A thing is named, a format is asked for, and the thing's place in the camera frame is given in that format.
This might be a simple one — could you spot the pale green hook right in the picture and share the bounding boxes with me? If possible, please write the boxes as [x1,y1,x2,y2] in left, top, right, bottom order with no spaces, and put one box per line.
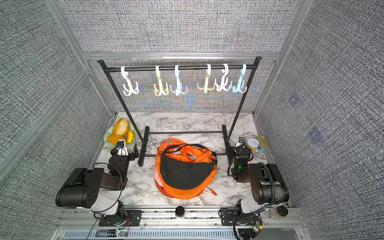
[197,64,215,94]

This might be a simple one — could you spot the black clothes rack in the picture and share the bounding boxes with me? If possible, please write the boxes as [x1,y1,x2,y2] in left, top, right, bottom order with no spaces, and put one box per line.
[97,56,263,167]

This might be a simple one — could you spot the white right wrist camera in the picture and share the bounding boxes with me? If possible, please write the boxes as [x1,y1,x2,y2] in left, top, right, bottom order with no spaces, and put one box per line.
[236,137,246,147]

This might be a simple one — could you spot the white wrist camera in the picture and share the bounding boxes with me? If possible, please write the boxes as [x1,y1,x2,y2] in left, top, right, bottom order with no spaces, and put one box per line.
[117,140,127,156]
[236,137,246,147]

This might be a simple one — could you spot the black knob on rail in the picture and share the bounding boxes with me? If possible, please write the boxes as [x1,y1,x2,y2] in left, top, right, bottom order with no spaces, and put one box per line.
[175,206,186,219]

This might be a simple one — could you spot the orange mango slice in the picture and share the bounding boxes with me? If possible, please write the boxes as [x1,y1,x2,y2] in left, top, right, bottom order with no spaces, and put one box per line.
[107,135,125,145]

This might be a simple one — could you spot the tin can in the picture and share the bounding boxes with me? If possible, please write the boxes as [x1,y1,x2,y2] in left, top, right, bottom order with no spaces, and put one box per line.
[246,138,260,153]

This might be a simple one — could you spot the pink and red sling bag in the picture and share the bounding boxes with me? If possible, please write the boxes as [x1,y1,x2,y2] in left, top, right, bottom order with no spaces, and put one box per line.
[155,182,217,200]

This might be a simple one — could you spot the light green plate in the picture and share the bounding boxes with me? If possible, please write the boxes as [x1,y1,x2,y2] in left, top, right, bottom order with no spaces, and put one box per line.
[104,127,137,148]

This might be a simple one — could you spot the white hook far left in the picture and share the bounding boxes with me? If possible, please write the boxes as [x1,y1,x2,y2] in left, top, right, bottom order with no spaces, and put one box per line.
[121,67,139,97]

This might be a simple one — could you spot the black knob right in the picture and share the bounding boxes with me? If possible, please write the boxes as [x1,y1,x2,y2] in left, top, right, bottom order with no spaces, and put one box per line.
[276,206,289,217]

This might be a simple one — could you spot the pale green hook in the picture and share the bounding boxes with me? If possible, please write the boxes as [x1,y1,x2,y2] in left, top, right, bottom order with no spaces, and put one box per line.
[197,64,215,94]
[154,66,169,97]

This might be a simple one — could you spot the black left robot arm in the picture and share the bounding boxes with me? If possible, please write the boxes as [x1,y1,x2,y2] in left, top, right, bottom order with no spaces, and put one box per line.
[56,146,142,228]

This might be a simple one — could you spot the light blue hook far right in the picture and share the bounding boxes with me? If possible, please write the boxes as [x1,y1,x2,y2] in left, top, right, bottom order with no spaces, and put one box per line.
[233,64,248,94]

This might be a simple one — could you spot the black sling bag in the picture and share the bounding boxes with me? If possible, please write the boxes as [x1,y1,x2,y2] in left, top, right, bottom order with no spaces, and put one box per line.
[160,144,217,190]

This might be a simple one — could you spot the orange sling bag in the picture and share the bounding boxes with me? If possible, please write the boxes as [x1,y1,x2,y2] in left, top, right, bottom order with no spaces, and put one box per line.
[154,139,218,200]

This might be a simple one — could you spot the white hook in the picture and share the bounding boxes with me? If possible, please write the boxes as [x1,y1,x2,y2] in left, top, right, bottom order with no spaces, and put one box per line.
[121,67,139,97]
[215,64,232,92]

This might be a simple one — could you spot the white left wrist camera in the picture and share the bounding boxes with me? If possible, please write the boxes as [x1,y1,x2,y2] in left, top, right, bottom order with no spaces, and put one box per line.
[117,140,127,156]

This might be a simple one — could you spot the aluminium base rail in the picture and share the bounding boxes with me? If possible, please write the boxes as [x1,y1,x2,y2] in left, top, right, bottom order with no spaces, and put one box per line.
[48,206,312,240]

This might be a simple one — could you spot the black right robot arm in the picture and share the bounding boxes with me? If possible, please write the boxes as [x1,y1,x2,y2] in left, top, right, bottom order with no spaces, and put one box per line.
[221,145,289,226]

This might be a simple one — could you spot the white hook right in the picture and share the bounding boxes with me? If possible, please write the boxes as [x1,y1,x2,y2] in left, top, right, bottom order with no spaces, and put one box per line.
[215,64,232,92]

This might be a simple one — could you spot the yellow fruit piece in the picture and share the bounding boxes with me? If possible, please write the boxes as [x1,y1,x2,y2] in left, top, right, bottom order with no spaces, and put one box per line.
[126,130,135,144]

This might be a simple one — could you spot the light blue hook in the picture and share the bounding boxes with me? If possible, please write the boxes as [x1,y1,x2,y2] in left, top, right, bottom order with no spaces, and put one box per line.
[170,65,188,96]
[233,64,248,94]

